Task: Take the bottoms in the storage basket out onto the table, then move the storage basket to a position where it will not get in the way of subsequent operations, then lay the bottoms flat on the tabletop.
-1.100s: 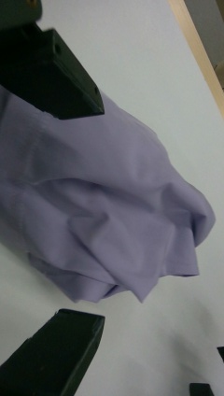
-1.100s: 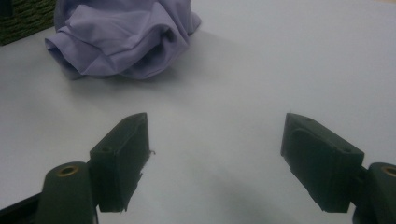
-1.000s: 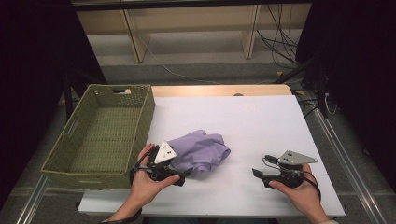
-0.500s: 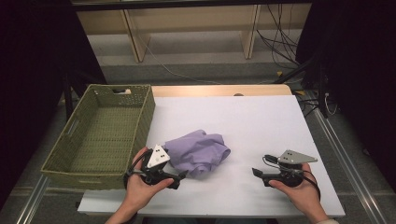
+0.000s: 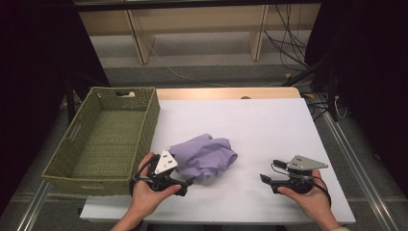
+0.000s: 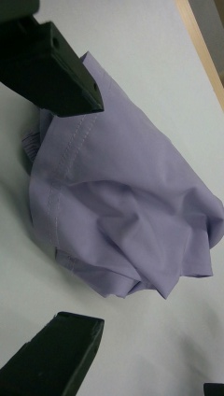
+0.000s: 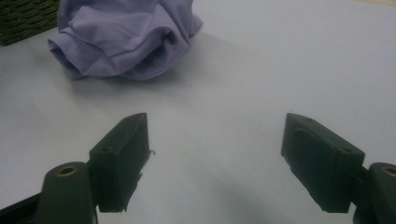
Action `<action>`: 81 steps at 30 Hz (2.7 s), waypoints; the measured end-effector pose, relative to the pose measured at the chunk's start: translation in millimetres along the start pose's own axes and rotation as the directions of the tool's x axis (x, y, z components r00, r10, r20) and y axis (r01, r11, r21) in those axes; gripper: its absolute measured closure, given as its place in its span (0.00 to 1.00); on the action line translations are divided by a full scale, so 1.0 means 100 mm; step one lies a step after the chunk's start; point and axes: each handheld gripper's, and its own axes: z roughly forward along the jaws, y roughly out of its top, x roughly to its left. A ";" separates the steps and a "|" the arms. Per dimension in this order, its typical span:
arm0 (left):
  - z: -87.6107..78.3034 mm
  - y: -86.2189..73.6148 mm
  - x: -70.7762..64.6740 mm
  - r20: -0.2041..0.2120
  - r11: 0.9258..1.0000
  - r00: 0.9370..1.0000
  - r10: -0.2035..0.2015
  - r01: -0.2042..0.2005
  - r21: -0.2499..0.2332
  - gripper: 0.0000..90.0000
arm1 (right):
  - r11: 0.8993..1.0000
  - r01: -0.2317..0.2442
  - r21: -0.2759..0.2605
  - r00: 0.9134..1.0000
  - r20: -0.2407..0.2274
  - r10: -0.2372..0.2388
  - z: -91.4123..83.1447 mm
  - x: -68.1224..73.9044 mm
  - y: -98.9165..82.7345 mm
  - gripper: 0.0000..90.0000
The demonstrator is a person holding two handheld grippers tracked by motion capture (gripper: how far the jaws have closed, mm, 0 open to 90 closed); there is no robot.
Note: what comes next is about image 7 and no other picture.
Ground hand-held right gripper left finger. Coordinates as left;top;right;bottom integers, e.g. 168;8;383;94
35;112;152;224

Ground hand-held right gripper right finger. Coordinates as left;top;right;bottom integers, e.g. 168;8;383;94
280;112;396;224

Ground purple shorts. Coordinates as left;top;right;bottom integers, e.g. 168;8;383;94
47;0;204;82

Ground green woven basket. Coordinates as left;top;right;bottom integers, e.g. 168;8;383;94
0;0;61;47

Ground white table sheet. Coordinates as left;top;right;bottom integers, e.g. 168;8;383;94
0;0;396;224

